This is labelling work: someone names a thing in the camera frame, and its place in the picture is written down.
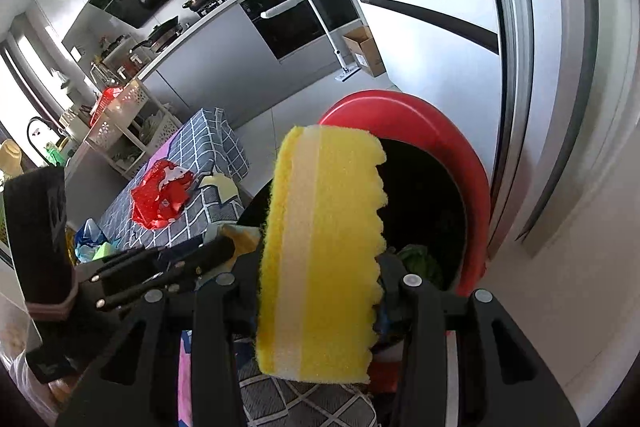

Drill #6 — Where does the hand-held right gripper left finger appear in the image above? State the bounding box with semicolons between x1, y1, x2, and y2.
55;274;261;427

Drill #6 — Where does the black built-in oven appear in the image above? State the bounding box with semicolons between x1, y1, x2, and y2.
239;0;361;60

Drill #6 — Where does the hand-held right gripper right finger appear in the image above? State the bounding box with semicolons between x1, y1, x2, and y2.
375;253;596;427

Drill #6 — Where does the beige storage trolley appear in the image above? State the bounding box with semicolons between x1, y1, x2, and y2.
82;79;183;180

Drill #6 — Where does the white mop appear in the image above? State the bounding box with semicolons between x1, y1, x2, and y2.
291;0;362;84

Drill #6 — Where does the grey sliding door frame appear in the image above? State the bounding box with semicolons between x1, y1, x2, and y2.
470;0;601;258

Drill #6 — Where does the red plastic basket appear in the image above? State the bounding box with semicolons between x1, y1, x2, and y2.
89;86;126;128

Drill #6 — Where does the yellow white-striped sponge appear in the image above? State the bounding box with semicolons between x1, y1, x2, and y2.
255;124;390;384

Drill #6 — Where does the green plastic bag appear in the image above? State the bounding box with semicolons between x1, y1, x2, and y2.
397;244;446;290

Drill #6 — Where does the black arched faucet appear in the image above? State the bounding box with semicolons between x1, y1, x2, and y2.
27;117;63;168

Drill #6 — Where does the blue plastic bag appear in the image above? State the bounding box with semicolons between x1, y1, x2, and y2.
74;218;108;264

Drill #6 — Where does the grey kitchen base cabinet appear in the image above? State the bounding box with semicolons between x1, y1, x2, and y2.
135;0;361;128

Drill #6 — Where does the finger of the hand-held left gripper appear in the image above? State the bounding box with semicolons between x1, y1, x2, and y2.
90;237;237;280
95;271;203;312

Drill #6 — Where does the green dish soap bottle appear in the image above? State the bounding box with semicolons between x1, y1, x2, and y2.
44;141;67;166

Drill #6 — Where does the red plastic bag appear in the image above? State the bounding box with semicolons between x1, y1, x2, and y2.
131;158;197;230

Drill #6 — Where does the brown cardboard box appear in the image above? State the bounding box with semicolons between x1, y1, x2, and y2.
342;26;388;78

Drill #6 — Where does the black trash bin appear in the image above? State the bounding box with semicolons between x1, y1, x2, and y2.
239;137;469;348

